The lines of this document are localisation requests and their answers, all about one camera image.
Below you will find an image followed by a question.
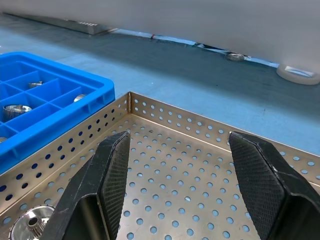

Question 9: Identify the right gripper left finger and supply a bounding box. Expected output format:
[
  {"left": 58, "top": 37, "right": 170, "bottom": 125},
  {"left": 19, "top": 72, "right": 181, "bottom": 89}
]
[{"left": 41, "top": 130, "right": 132, "bottom": 240}]

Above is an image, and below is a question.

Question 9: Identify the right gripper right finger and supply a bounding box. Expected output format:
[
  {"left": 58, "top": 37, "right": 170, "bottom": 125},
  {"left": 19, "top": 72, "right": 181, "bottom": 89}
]
[{"left": 227, "top": 131, "right": 320, "bottom": 240}]

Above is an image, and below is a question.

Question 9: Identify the blue compartment tray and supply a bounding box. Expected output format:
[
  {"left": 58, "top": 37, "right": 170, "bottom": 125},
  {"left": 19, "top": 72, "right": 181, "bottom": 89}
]
[{"left": 0, "top": 51, "right": 116, "bottom": 176}]

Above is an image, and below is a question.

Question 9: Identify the perforated metal tray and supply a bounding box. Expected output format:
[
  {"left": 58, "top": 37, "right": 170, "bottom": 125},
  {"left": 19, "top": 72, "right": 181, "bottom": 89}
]
[{"left": 0, "top": 91, "right": 320, "bottom": 240}]

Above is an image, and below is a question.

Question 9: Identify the small silver metal part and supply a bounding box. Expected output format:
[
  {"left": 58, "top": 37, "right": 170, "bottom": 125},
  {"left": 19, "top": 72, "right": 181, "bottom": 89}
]
[{"left": 226, "top": 52, "right": 245, "bottom": 62}]

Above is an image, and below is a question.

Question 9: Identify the grey power strip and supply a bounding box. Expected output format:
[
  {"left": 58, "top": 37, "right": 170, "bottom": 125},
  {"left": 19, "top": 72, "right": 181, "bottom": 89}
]
[{"left": 2, "top": 12, "right": 111, "bottom": 36}]

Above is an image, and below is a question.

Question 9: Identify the large white backdrop board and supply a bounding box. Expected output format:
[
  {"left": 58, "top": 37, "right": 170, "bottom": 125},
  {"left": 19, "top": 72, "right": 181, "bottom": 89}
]
[{"left": 0, "top": 0, "right": 320, "bottom": 68}]

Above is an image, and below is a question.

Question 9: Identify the white tape ring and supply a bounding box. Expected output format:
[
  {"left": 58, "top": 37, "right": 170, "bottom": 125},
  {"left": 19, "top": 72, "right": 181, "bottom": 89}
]
[{"left": 276, "top": 63, "right": 320, "bottom": 86}]

